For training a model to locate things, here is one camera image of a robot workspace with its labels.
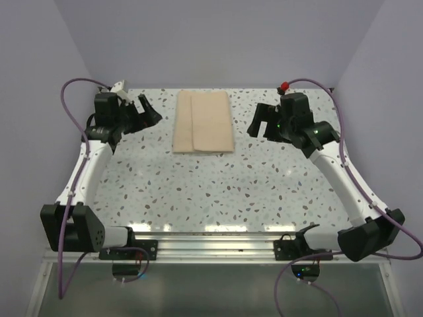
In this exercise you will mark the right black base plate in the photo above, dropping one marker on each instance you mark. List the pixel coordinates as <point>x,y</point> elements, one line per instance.
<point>289,248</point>

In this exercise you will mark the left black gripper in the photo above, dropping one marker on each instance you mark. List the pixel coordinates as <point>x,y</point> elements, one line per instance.
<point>150,117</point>

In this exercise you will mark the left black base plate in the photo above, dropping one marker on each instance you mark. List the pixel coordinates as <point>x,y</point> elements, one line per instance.
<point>135,250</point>

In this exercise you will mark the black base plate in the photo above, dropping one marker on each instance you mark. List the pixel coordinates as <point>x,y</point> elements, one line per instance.
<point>289,248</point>
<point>135,250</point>

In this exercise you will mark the beige cloth wrap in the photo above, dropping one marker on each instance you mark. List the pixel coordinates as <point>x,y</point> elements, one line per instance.
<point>203,123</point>

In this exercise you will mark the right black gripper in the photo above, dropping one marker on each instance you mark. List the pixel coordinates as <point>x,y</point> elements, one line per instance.
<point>266,113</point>

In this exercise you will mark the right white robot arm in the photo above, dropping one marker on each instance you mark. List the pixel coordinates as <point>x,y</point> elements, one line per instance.
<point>371,221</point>

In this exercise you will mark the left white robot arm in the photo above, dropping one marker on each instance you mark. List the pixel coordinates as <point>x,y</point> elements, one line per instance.
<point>70,223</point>

